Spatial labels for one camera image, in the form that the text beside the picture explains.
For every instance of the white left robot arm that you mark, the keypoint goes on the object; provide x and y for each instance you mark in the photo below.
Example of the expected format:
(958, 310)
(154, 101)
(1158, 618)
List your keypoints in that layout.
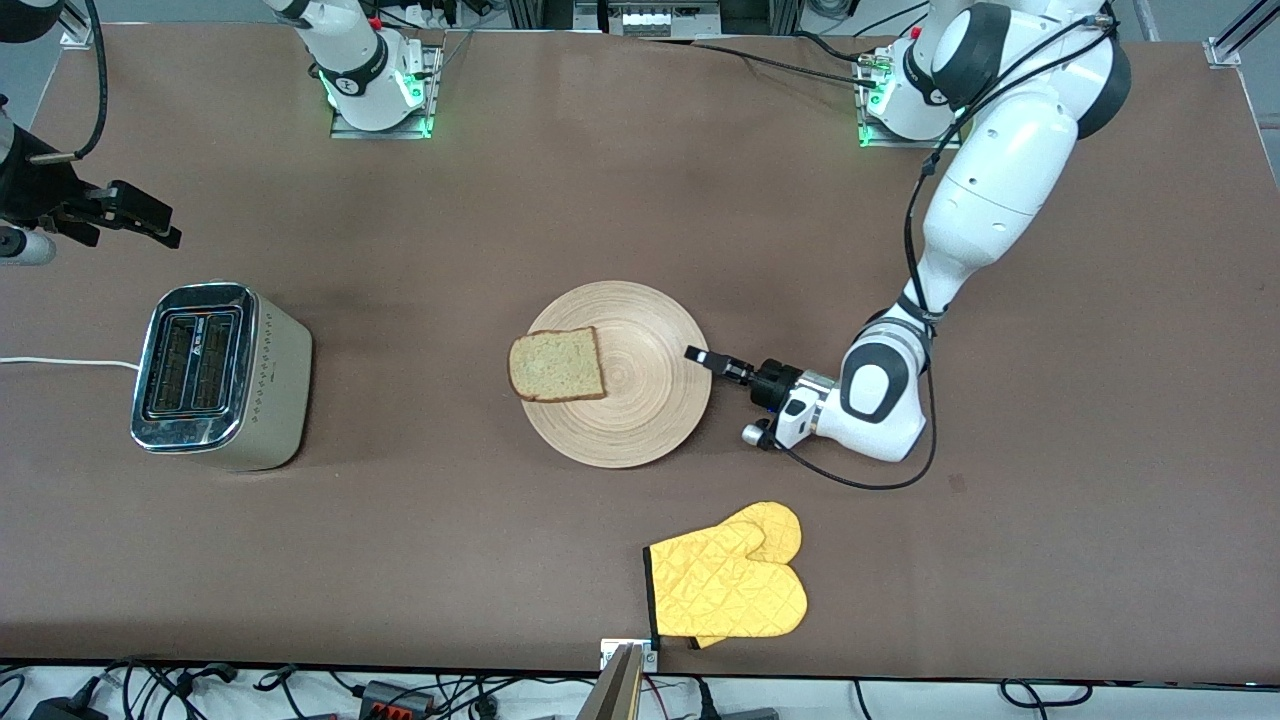
(1000, 190)

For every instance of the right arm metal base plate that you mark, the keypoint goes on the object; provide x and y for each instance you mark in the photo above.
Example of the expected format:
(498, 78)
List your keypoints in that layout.
(385, 133)

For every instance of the silver two-slot toaster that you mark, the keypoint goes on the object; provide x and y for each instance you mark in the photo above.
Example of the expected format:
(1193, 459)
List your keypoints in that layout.
(215, 390)

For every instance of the round light wooden plate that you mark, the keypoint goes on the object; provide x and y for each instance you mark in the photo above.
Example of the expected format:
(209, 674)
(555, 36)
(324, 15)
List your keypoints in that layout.
(640, 400)

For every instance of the small metal table edge bracket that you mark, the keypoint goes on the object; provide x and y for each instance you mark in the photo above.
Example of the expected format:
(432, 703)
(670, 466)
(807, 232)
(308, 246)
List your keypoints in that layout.
(612, 652)

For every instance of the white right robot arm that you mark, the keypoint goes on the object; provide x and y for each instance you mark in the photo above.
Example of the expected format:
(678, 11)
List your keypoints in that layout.
(355, 70)

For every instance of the white power strip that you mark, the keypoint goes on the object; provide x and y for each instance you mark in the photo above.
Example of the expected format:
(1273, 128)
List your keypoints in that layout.
(650, 20)

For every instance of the metal table corner bracket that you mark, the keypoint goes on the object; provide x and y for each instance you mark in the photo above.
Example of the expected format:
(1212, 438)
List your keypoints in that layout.
(1222, 52)
(78, 36)

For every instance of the black power adapter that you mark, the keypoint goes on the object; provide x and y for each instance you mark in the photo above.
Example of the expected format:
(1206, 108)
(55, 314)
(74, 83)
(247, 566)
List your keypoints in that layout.
(70, 710)

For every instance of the black box with orange connectors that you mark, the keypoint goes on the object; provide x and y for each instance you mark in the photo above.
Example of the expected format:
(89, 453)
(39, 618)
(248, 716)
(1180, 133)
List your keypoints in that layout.
(398, 698)

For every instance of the yellow quilted oven mitt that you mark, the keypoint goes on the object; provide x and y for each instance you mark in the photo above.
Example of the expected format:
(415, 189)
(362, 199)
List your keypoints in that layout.
(780, 525)
(720, 590)

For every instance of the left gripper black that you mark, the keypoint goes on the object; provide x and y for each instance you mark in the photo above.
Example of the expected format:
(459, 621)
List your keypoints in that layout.
(774, 382)

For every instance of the slice of brown bread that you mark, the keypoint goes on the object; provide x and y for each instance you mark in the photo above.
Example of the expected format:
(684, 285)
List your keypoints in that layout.
(555, 365)

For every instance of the aluminium camera mast bar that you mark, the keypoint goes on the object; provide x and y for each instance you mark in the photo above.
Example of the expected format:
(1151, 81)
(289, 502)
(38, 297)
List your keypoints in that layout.
(618, 690)

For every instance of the aluminium frame profile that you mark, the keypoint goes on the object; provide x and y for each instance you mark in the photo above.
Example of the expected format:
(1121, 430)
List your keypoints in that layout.
(1250, 22)

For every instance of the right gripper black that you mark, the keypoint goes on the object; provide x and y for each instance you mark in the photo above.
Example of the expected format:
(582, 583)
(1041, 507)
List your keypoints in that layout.
(30, 190)

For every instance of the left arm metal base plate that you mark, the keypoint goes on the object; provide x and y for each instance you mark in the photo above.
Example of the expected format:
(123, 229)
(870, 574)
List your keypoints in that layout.
(905, 143)

